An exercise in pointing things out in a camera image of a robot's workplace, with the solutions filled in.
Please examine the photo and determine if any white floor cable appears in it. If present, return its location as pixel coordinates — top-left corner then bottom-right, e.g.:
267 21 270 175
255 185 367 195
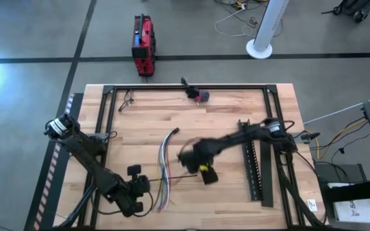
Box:
213 6 254 38

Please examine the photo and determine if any white sticker label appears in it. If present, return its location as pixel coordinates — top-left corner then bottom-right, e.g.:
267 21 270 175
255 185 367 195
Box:
306 198 319 212

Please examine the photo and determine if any black floor cable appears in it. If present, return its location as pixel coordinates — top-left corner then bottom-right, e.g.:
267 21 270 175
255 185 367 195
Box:
331 133 370 164

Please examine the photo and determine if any black aluminium table frame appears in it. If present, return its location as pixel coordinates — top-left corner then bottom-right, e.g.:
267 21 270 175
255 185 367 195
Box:
55 83 329 231

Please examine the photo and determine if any black wheeled equipment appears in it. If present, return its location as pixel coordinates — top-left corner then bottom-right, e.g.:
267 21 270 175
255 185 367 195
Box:
320 0 370 24

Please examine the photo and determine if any black zip tie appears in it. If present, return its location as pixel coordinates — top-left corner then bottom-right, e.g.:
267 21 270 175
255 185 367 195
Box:
148 174 198 182

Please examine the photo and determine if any white printed paper sheet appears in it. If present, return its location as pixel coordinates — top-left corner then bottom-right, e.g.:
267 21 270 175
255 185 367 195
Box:
332 198 370 225

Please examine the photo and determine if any white tower fan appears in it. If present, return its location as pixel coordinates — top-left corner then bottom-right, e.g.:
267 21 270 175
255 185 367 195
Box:
245 0 291 60

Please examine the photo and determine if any black red grey tool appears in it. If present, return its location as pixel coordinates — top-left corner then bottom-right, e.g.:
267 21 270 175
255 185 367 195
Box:
181 76 211 105

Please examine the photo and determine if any red and black toolbox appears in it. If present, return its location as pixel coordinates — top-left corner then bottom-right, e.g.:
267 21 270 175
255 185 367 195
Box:
130 13 157 78

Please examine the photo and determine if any black looped camera cable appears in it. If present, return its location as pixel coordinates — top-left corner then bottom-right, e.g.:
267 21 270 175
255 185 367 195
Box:
90 191 155 218

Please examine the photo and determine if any multicoloured wire harness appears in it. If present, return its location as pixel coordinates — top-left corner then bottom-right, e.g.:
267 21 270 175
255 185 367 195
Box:
156 127 181 212

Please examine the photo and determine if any yellow floor cable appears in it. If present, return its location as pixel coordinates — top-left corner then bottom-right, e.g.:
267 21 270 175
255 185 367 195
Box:
303 117 369 160

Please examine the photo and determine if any thin grey rod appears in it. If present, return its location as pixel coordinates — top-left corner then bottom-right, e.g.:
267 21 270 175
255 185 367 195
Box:
303 92 370 125

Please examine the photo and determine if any coloured floor cable tangle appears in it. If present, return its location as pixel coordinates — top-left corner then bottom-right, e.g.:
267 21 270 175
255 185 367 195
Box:
213 0 269 12

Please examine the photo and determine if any black raceway cover strip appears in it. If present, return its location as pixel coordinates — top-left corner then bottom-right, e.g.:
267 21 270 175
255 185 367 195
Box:
258 134 275 209

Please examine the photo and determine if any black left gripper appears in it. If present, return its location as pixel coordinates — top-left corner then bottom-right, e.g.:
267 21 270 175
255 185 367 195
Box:
116 164 152 215

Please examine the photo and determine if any black floor box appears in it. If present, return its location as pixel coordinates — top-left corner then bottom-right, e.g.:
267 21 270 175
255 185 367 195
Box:
315 162 367 193

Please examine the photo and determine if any black horizontal beam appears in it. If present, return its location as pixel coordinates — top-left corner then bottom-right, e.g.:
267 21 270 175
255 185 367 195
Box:
322 178 370 203

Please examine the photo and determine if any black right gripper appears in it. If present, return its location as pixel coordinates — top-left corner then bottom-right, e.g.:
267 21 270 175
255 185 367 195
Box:
177 141 224 186

